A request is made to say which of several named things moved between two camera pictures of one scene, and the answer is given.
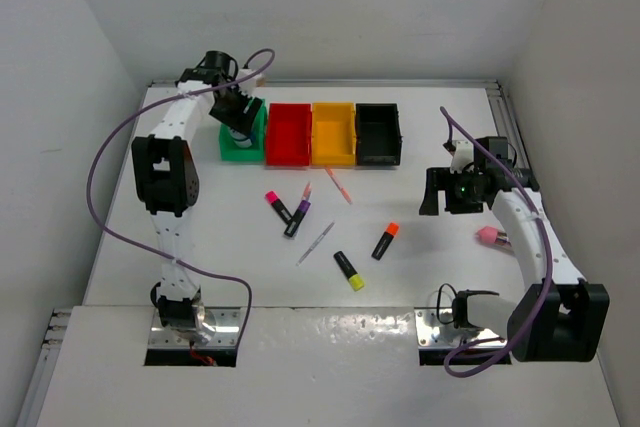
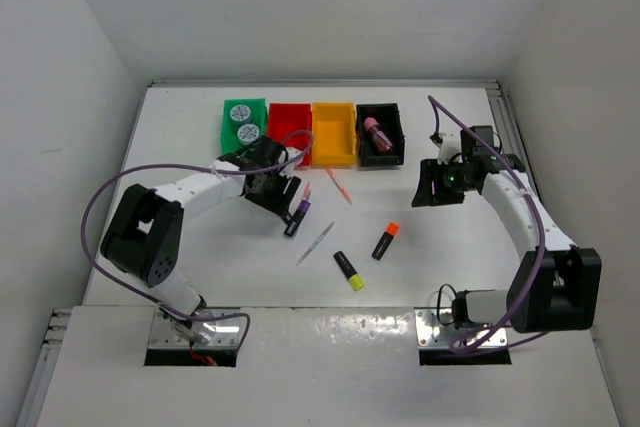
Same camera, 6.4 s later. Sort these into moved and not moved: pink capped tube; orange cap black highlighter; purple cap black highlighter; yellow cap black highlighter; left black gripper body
Moved: left black gripper body; pink capped tube
Not moved: orange cap black highlighter; yellow cap black highlighter; purple cap black highlighter
